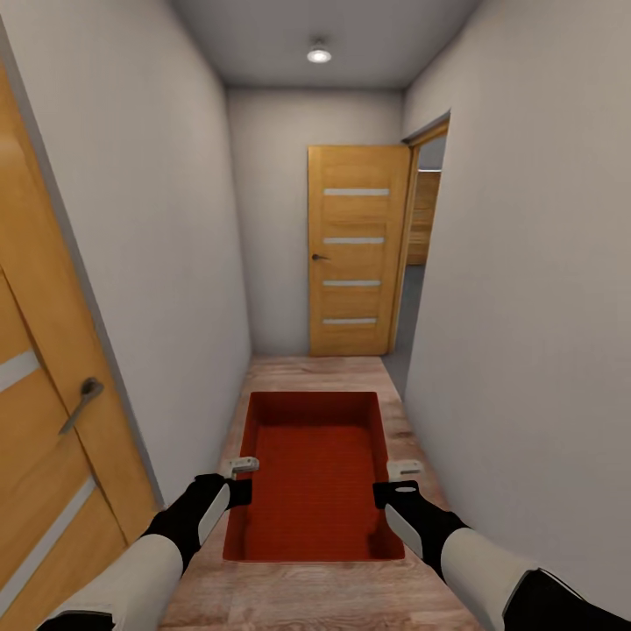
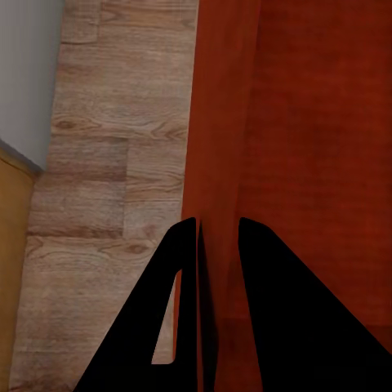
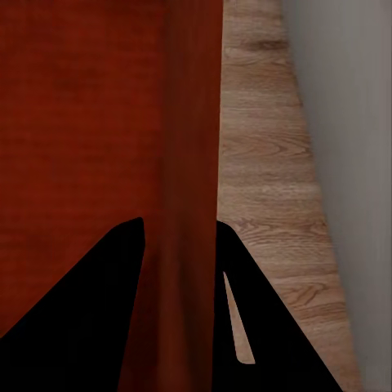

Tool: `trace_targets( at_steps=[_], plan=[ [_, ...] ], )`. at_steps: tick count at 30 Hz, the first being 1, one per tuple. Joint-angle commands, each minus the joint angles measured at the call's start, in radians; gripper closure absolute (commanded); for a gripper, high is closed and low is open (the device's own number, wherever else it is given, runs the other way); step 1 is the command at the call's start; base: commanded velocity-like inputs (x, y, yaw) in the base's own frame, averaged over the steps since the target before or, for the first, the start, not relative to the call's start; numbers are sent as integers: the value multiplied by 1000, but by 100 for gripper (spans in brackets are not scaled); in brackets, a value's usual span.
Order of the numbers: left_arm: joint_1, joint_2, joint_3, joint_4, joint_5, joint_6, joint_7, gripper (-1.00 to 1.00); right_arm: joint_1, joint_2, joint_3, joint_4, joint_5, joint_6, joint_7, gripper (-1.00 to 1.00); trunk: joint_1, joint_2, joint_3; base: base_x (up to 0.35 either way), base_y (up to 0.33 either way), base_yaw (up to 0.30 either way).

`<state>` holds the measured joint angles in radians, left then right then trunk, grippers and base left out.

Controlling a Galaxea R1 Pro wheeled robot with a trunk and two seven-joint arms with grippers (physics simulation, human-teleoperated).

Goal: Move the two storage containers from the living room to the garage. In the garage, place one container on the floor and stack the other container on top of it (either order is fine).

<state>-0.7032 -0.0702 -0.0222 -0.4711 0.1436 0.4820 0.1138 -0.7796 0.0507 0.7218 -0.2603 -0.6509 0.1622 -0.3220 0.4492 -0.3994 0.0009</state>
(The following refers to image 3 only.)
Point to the storage box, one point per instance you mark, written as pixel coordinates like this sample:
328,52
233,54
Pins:
109,111

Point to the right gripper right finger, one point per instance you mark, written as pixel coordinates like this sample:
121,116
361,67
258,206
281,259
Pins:
285,359

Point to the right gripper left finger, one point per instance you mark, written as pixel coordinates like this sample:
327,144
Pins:
74,338

